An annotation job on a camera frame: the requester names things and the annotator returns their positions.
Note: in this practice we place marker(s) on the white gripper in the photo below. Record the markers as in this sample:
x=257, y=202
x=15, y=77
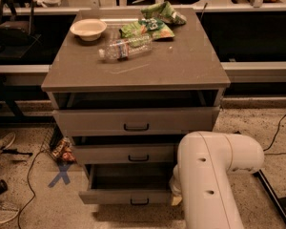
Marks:
x=174, y=185

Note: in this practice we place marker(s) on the grey drawer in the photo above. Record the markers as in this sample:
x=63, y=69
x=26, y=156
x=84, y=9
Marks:
x=125, y=153
x=163, y=121
x=130, y=183

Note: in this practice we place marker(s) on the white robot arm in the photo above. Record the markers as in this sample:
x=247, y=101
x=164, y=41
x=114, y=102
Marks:
x=200, y=177

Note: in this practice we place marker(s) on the grey drawer cabinet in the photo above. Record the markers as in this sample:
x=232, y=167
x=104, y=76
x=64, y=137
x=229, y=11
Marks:
x=183, y=72

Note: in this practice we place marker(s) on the black metal floor bar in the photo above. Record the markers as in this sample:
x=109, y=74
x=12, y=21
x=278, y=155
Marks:
x=279, y=203

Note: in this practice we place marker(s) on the blue tape cross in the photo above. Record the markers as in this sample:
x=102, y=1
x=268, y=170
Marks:
x=62, y=174

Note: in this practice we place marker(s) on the clear plastic water bottle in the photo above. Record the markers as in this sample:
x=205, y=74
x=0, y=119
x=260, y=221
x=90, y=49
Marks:
x=123, y=48

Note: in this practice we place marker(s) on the green chip bag front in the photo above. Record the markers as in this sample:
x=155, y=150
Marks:
x=154, y=27

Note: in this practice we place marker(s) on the green chip bag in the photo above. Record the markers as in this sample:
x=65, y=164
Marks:
x=154, y=27
x=165, y=12

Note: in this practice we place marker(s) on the white sneaker bottom left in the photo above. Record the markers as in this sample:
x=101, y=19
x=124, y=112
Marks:
x=8, y=211

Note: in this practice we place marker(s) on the green chip bag rear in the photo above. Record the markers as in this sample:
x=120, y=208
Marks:
x=165, y=12

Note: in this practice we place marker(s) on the white paper bowl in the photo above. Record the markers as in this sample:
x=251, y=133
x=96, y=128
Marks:
x=88, y=29

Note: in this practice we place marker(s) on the black chair left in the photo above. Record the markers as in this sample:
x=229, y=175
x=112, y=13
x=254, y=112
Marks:
x=16, y=36

